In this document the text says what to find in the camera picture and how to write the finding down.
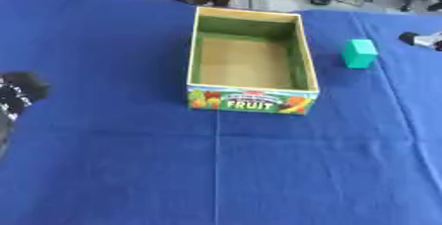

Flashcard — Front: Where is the teal rectangular block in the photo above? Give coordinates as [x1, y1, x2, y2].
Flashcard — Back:
[339, 38, 380, 70]

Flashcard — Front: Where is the tan cardboard box green inside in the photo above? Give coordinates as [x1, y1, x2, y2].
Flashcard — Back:
[184, 6, 322, 115]

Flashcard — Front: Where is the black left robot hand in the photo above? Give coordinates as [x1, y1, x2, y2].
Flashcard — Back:
[0, 70, 52, 163]

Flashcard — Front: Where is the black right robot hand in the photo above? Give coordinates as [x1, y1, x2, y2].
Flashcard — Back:
[397, 31, 442, 52]

